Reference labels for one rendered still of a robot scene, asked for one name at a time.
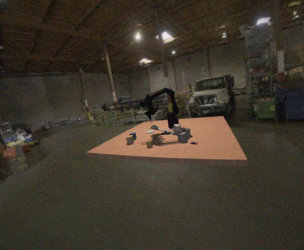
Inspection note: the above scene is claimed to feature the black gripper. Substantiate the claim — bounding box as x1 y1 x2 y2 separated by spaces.
145 105 156 120

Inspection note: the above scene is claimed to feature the tan cylinder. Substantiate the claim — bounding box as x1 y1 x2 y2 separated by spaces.
126 135 134 144

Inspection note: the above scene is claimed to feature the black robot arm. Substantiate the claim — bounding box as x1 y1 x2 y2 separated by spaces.
140 88 179 118

